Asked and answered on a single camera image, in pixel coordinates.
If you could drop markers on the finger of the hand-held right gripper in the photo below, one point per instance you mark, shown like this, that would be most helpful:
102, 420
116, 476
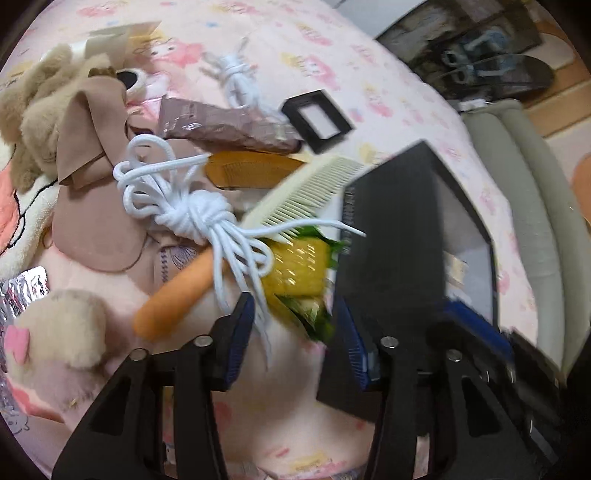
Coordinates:
475, 323

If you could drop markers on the brown wooden comb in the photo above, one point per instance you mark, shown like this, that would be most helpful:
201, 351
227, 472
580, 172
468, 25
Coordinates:
249, 170

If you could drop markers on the cream cartoon plush cushion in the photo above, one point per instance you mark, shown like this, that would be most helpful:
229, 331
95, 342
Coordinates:
18, 221

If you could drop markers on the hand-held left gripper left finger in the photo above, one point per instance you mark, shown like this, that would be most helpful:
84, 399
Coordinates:
240, 341

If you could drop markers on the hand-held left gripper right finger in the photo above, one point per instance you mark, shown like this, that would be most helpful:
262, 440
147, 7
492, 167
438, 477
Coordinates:
353, 350

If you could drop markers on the black square frame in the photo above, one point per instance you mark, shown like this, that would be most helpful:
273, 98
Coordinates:
302, 99

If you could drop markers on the mauve foil pouch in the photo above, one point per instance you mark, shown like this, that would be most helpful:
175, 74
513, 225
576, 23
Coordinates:
207, 124

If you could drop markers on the grey cushion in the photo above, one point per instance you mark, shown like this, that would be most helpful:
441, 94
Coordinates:
531, 207

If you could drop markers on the cream plush with black nose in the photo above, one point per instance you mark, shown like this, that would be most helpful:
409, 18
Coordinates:
134, 81

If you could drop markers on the silver foil blister pack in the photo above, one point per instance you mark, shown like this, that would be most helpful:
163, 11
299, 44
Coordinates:
23, 290

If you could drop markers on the plush toy with pink heart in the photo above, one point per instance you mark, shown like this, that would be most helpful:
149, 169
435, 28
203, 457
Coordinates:
69, 332

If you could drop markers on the toy carrot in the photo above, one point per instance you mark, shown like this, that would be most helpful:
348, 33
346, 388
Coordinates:
175, 295

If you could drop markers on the black storage box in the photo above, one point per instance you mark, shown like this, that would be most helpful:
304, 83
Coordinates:
392, 230

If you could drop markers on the beige paper tag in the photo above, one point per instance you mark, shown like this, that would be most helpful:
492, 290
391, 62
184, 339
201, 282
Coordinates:
120, 39

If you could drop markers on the small yellow corn packet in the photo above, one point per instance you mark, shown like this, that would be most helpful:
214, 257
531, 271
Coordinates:
295, 267

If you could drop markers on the pink printed blanket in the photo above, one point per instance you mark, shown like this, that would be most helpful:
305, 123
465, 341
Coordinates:
369, 69

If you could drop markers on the beige plush toy with bow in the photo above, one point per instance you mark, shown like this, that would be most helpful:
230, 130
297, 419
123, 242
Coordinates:
92, 221

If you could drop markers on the cream plastic comb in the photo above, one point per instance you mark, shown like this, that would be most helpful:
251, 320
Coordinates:
304, 194

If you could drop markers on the dark sandal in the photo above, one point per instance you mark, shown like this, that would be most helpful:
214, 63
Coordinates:
471, 46
508, 76

